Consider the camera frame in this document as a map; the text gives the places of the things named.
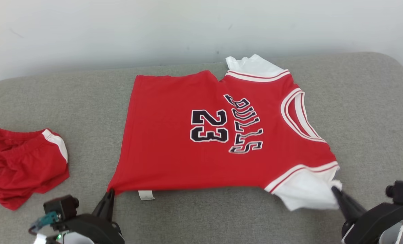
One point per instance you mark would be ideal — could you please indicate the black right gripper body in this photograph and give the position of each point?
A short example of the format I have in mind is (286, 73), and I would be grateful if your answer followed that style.
(374, 220)

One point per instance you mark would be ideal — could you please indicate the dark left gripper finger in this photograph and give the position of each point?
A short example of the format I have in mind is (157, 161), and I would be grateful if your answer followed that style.
(110, 208)
(101, 206)

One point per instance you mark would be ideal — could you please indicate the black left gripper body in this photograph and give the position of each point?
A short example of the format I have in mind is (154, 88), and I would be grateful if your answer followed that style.
(93, 230)

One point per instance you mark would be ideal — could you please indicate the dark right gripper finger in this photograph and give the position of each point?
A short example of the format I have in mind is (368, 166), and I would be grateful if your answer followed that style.
(352, 202)
(347, 210)

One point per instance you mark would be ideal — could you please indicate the red Bulls 23 jersey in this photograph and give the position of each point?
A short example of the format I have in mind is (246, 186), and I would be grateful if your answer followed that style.
(174, 152)

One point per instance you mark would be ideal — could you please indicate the red shorts white side panels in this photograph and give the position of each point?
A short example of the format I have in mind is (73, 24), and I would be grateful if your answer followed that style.
(21, 169)

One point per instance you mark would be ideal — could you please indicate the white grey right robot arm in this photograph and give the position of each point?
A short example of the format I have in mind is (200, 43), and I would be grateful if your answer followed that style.
(396, 235)

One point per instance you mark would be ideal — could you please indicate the grey fabric sofa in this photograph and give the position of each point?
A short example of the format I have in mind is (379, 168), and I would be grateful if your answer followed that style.
(86, 101)

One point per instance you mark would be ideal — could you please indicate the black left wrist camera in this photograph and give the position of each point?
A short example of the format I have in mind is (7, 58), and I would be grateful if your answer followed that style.
(60, 206)

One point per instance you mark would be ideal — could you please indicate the teal left camera connector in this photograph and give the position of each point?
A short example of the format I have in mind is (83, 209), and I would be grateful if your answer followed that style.
(47, 219)

